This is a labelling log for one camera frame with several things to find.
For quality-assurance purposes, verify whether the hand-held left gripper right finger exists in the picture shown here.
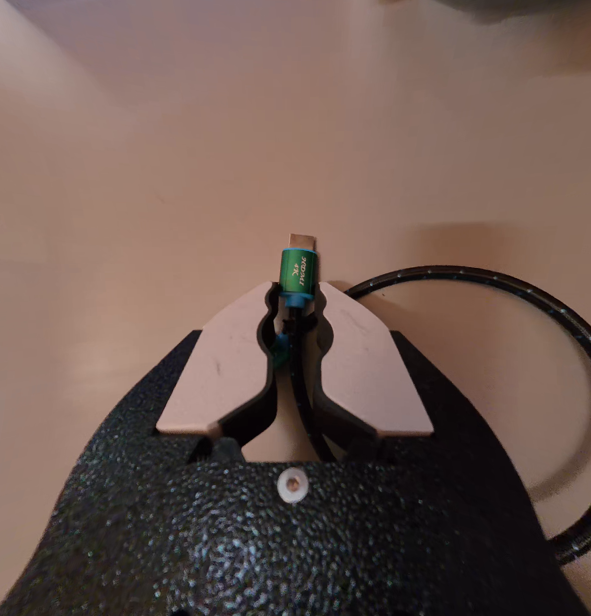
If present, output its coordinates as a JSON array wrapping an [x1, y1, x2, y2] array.
[[314, 281, 434, 450]]

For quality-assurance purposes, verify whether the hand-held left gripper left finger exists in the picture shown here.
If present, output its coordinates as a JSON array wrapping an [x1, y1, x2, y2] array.
[[156, 281, 280, 448]]

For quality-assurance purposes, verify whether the black braided green-plug cable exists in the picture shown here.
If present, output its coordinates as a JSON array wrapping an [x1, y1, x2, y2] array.
[[270, 233, 591, 566]]

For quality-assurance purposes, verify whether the grey desk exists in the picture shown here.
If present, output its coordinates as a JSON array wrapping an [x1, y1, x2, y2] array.
[[0, 0, 591, 616]]

